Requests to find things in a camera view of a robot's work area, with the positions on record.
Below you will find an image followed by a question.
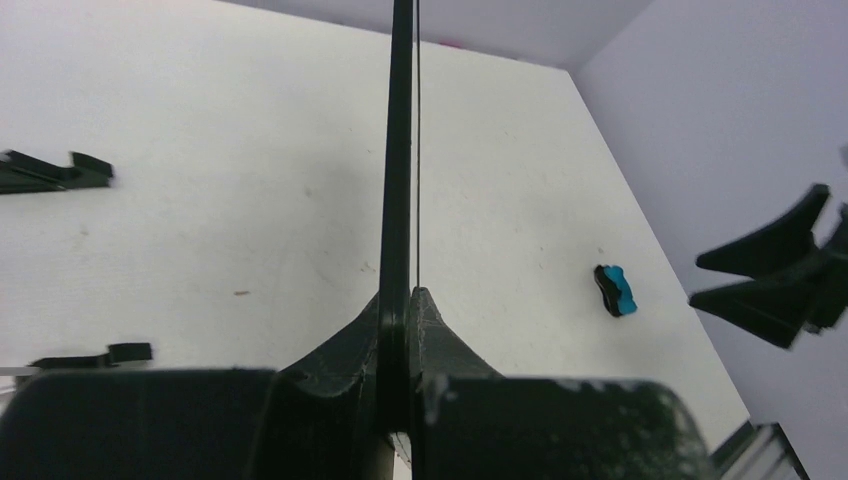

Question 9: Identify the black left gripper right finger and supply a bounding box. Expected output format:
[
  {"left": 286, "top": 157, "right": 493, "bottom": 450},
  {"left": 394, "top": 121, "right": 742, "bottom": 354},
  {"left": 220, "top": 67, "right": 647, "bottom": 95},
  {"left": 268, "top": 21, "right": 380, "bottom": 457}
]
[{"left": 410, "top": 287, "right": 517, "bottom": 479}]

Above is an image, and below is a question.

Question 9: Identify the black framed small whiteboard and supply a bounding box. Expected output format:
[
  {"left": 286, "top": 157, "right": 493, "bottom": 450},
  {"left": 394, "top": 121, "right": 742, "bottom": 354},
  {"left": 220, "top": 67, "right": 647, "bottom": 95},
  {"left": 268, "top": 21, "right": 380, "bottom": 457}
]
[{"left": 376, "top": 0, "right": 415, "bottom": 433}]

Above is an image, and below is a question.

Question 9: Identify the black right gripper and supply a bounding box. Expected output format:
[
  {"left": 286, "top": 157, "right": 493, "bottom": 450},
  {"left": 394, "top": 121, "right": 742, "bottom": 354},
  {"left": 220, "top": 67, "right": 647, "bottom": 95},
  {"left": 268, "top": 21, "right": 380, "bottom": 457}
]
[{"left": 688, "top": 184, "right": 847, "bottom": 350}]

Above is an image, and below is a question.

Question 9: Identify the aluminium frame rail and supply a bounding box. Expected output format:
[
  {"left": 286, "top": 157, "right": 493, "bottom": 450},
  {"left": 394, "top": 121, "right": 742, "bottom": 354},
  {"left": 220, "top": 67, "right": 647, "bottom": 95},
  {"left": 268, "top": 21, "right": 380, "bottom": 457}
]
[{"left": 710, "top": 422, "right": 810, "bottom": 480}]

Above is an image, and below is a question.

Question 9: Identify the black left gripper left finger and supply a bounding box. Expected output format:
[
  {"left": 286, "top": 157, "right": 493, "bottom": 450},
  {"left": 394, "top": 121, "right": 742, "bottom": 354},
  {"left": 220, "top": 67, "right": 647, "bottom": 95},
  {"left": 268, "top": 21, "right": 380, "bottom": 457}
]
[{"left": 251, "top": 299, "right": 382, "bottom": 479}]

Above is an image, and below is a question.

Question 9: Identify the blue whiteboard eraser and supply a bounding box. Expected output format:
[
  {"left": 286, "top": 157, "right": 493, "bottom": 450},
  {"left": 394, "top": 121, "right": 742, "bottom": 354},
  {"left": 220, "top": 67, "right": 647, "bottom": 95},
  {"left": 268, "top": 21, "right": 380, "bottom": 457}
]
[{"left": 593, "top": 265, "right": 638, "bottom": 318}]

